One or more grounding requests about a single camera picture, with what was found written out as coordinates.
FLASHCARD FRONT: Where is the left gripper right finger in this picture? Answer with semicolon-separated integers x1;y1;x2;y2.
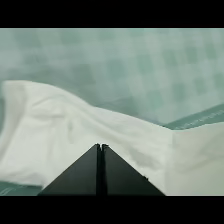
100;143;166;197

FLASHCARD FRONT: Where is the white shirt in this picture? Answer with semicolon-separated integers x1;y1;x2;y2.
0;79;224;197

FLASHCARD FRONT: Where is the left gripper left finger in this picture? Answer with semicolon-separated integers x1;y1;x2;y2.
37;143;101;197

